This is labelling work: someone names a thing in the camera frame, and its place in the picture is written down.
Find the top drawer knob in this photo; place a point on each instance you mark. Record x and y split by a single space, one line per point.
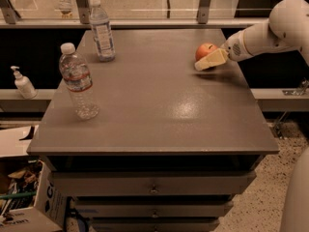
154 190

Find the white cardboard box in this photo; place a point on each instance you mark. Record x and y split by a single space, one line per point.
29 200

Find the clear water bottle red label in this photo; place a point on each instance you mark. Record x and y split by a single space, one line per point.
77 77

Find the water bottle blue white label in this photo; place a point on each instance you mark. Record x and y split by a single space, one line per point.
101 29

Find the grey drawer cabinet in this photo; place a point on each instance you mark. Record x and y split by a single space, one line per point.
197 136

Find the middle drawer knob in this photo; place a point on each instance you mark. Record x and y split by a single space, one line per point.
155 214

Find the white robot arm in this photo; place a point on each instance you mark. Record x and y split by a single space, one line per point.
286 29

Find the drawer knob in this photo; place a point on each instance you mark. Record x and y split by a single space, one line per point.
155 214
154 190

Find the red apple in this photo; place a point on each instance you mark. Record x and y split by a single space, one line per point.
204 49

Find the white pump dispenser bottle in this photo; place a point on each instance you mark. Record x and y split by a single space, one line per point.
23 84

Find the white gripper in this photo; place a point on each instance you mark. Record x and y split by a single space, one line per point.
234 50

